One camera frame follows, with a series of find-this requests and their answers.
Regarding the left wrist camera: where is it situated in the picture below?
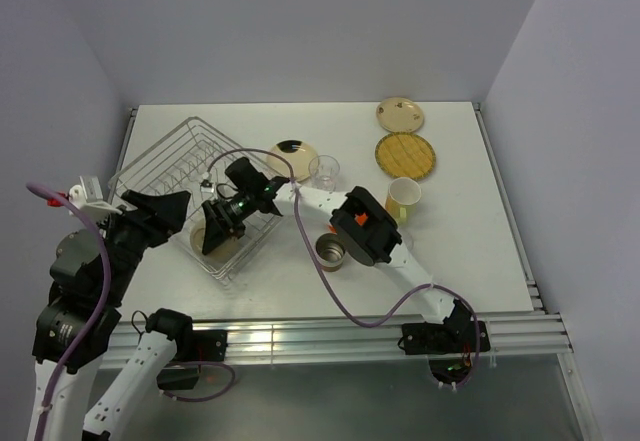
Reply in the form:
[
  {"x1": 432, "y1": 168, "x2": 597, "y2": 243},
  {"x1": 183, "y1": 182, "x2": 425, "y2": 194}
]
[{"x1": 45, "y1": 176, "x2": 123, "y2": 223}]

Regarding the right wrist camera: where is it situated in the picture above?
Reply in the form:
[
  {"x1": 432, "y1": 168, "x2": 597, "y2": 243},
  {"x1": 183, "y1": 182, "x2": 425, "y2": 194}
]
[{"x1": 199, "y1": 178, "x2": 215, "y2": 195}]

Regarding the beige plate green spot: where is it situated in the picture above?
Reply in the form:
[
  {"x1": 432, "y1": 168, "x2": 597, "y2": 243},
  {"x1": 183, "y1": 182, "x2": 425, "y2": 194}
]
[{"x1": 265, "y1": 140, "x2": 318, "y2": 182}]

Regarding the beige floral ceramic bowl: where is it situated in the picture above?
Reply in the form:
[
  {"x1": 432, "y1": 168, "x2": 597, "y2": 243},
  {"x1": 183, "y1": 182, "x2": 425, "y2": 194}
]
[{"x1": 188, "y1": 216, "x2": 241, "y2": 260}]

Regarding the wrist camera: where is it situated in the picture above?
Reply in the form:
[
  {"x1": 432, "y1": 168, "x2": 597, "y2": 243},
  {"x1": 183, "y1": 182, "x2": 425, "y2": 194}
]
[
  {"x1": 45, "y1": 176, "x2": 123, "y2": 223},
  {"x1": 199, "y1": 178, "x2": 215, "y2": 195}
]

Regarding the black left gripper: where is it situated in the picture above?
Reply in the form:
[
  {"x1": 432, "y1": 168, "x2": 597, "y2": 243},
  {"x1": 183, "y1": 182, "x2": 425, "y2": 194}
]
[{"x1": 93, "y1": 187, "x2": 190, "y2": 301}]

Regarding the yellow ceramic mug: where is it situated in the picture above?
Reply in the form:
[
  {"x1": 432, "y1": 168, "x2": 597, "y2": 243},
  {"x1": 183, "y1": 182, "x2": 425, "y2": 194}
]
[{"x1": 385, "y1": 177, "x2": 422, "y2": 225}]

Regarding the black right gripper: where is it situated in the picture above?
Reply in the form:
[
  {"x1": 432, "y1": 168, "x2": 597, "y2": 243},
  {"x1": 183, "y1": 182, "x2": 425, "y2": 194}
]
[{"x1": 202, "y1": 190, "x2": 257, "y2": 256}]

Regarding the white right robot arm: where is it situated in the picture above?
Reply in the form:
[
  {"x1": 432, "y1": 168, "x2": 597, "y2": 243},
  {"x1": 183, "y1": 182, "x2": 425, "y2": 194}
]
[{"x1": 201, "y1": 155, "x2": 479, "y2": 351}]

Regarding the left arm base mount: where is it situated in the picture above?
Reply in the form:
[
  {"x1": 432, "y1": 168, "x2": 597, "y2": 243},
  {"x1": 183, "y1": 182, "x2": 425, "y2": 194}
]
[{"x1": 156, "y1": 329, "x2": 237, "y2": 404}]

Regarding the woven bamboo tray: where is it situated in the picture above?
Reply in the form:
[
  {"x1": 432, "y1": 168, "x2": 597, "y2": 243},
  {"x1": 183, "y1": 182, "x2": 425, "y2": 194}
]
[{"x1": 374, "y1": 132, "x2": 436, "y2": 181}]

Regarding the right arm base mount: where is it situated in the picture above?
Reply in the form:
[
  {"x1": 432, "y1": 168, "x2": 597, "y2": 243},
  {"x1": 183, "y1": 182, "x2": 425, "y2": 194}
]
[{"x1": 397, "y1": 320, "x2": 491, "y2": 384}]

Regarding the aluminium rail frame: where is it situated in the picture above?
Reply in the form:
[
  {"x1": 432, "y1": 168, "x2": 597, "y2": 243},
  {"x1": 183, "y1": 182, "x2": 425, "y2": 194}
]
[{"x1": 103, "y1": 102, "x2": 571, "y2": 369}]

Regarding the steel cup brown band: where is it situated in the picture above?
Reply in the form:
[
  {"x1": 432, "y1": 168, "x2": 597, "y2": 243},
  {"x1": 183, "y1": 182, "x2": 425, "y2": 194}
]
[{"x1": 315, "y1": 233, "x2": 347, "y2": 272}]

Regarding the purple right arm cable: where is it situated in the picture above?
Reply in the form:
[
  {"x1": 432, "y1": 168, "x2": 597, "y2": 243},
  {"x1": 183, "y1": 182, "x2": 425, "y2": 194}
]
[{"x1": 207, "y1": 148, "x2": 482, "y2": 392}]

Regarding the orange plastic plate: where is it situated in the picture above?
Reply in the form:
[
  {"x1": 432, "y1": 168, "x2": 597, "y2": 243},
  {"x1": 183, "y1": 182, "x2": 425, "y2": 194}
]
[{"x1": 355, "y1": 213, "x2": 368, "y2": 225}]

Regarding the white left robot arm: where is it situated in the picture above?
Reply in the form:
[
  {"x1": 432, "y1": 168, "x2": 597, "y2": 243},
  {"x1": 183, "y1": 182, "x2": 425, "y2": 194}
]
[{"x1": 27, "y1": 183, "x2": 195, "y2": 440}]

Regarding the beige patterned plate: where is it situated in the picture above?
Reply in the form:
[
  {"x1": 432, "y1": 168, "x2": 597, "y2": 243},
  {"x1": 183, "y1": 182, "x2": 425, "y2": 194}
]
[{"x1": 376, "y1": 97, "x2": 425, "y2": 133}]

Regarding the wire dish rack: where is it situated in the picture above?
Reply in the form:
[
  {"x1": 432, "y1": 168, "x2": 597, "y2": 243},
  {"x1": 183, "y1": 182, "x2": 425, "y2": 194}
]
[{"x1": 108, "y1": 117, "x2": 281, "y2": 285}]

